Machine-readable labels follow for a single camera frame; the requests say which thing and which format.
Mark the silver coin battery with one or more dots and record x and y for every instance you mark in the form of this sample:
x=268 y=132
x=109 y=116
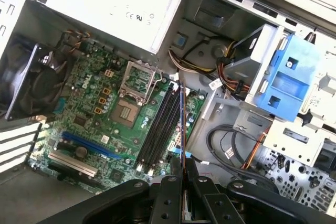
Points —
x=81 y=151

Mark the grey power supply unit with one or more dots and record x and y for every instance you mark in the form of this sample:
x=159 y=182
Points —
x=105 y=11

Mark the black RAM slot white clips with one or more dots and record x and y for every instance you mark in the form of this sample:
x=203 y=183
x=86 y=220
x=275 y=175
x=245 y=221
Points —
x=169 y=129
x=155 y=129

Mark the grey metal drive cage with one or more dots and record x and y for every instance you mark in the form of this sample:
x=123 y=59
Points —
x=244 y=66

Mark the white expansion slot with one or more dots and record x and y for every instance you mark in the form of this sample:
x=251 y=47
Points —
x=73 y=165

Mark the black open PC case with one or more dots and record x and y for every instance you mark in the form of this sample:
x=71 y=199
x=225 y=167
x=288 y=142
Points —
x=223 y=113

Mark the metal socket cover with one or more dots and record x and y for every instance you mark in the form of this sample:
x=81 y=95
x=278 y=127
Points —
x=125 y=78

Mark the CPU socket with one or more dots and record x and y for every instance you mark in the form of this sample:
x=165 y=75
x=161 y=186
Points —
x=125 y=112

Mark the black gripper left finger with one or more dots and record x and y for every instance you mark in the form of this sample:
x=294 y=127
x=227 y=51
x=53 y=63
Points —
x=168 y=203

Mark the teal board connector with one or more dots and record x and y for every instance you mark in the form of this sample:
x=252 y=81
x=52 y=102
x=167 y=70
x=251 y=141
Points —
x=60 y=104

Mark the blue expansion slot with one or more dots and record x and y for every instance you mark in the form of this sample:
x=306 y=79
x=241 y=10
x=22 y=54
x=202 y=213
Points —
x=89 y=144

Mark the green Dell motherboard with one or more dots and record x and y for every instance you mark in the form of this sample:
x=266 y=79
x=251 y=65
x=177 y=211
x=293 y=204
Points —
x=126 y=134

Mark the dark RAM memory stick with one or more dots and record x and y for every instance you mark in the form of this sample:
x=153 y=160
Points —
x=183 y=129

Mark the blue plastic drive latch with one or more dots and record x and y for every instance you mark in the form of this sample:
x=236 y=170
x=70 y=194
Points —
x=291 y=82

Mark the black square chipset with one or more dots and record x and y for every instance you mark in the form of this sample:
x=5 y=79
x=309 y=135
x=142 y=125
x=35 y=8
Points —
x=116 y=176

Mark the black case fan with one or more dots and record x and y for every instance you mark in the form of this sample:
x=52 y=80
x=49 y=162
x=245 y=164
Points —
x=39 y=82

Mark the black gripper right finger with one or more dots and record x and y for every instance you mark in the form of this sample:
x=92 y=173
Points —
x=218 y=208

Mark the white power supply label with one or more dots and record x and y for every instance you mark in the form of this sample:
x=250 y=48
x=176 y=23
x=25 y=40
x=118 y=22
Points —
x=136 y=16

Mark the black expansion slot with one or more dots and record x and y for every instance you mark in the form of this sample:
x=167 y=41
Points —
x=63 y=172

